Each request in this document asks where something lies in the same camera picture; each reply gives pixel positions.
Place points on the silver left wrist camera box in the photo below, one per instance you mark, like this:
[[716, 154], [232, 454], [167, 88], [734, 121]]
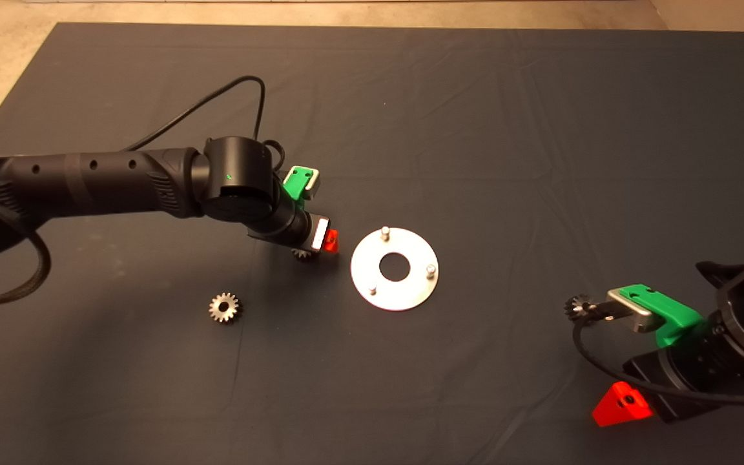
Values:
[[312, 187]]

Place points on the dark gear right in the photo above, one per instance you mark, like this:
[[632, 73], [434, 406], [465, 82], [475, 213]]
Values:
[[573, 303]]

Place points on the small steel planetary gear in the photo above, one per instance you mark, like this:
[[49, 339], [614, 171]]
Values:
[[217, 314], [304, 256]]

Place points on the green right camera mount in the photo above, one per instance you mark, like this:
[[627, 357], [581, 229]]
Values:
[[669, 310]]

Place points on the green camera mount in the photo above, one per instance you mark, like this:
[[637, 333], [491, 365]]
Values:
[[669, 310], [293, 184]]

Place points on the round metal carrier plate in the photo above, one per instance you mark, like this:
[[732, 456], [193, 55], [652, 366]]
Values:
[[404, 294]]

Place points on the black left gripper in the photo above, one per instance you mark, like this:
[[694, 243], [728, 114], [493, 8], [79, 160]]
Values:
[[294, 229]]

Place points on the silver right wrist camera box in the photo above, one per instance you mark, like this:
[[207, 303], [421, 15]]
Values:
[[630, 311]]

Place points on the green left camera mount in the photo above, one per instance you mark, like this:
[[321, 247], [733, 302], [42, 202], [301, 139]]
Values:
[[293, 184]]

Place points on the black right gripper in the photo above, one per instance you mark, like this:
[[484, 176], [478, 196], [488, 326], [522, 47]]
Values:
[[695, 368]]

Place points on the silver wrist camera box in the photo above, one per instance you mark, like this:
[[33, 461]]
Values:
[[312, 187], [630, 311]]

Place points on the dark grey table cloth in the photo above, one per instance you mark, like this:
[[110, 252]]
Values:
[[475, 129]]

